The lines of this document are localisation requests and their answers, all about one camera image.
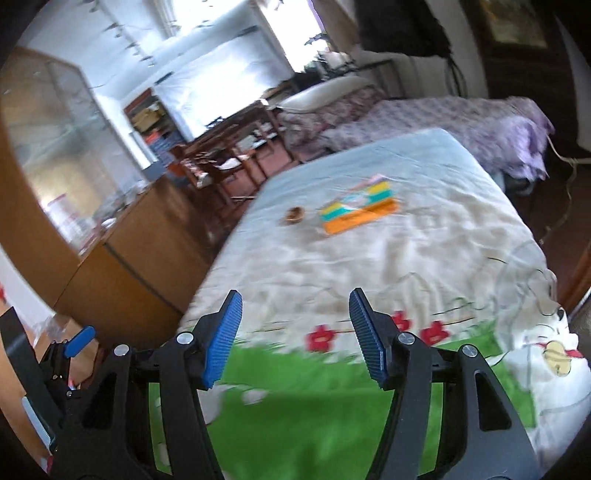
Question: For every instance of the colourful striped box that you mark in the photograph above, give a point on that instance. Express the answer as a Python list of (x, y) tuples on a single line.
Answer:
[(358, 207)]

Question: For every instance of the dark wooden dining table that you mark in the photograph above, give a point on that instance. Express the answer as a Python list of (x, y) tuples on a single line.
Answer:
[(240, 127)]

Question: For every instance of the wooden bookshelf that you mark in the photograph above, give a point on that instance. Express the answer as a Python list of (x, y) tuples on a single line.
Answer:
[(147, 115)]

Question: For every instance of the framed wall picture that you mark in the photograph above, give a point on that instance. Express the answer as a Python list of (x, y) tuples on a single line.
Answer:
[(512, 21)]

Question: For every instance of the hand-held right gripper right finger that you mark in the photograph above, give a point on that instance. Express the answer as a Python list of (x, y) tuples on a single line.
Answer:
[(369, 337)]

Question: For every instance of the black hanging coat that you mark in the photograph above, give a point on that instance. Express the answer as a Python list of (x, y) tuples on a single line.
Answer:
[(401, 23)]

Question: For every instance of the small brown scrap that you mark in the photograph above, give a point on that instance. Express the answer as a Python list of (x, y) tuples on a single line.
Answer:
[(294, 216)]

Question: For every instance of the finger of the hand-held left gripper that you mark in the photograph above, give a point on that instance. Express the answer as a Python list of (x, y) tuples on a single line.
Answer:
[(79, 340)]

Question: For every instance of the white pillow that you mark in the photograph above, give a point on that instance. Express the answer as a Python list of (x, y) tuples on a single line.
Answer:
[(323, 92)]

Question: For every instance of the bright window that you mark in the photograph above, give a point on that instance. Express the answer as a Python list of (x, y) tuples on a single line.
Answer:
[(295, 32)]

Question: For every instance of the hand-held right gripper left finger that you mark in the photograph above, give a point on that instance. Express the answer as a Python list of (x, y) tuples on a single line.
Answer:
[(224, 341)]

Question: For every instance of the printed cartoon blanket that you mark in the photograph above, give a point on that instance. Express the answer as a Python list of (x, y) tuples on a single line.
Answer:
[(415, 258)]

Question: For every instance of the wooden glass-front cabinet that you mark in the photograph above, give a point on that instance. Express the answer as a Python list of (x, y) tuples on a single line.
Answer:
[(138, 258)]

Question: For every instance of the white sheer curtain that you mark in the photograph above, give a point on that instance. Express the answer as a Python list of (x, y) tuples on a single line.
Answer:
[(221, 87)]

